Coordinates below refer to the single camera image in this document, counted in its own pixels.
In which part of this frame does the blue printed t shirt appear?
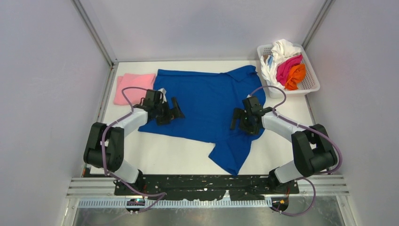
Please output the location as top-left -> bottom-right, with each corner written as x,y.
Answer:
139,65 -> 266,176

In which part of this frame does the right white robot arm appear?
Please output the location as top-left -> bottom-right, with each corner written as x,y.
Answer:
230,96 -> 338,188

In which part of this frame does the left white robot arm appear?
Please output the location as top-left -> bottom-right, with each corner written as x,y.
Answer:
83,89 -> 185,184

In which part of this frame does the folded pink t shirt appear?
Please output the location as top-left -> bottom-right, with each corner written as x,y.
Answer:
113,73 -> 156,105

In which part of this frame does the magenta t shirt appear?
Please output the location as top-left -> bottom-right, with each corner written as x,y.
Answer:
276,54 -> 303,86

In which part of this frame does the orange t shirt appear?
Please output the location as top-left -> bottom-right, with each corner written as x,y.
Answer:
285,64 -> 306,90

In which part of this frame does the white laundry basket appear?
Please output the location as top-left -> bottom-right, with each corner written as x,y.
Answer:
257,44 -> 320,98

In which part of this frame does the white t shirt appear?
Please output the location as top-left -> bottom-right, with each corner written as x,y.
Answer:
260,39 -> 302,89

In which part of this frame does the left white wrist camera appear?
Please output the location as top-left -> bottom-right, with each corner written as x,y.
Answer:
158,88 -> 167,103

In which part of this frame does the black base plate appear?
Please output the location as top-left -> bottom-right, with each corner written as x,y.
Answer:
113,174 -> 299,201

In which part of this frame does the white slotted cable duct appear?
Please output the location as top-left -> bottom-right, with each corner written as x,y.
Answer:
78,197 -> 272,209

